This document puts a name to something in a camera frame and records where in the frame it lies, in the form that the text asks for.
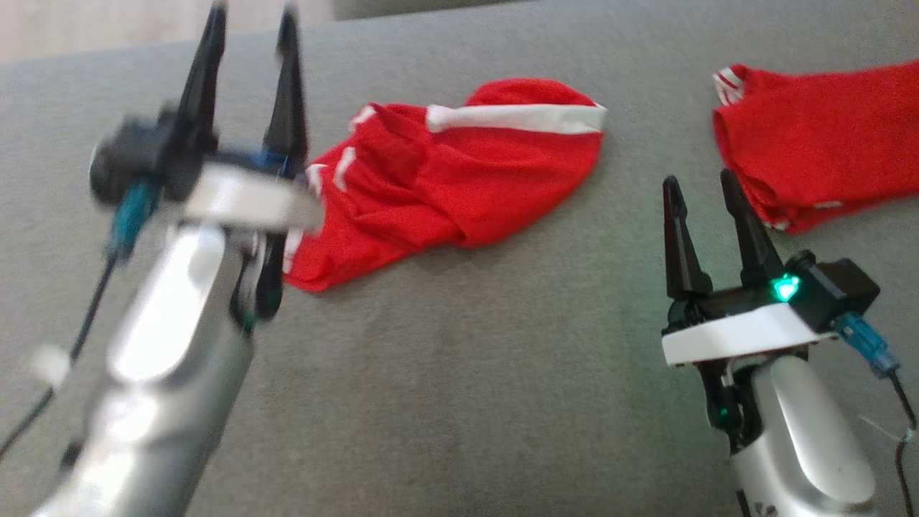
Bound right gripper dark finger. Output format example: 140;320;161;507
661;175;714;302
719;168;786;289

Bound red Bulls basketball jersey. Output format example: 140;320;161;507
712;60;919;235

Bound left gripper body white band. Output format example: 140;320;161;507
164;142;325;236

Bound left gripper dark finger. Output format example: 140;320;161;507
261;6;311;167
174;2;230;155

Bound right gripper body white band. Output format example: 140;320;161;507
660;273;839;368

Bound red shorts with white stripe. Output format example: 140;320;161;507
282;77;609;293

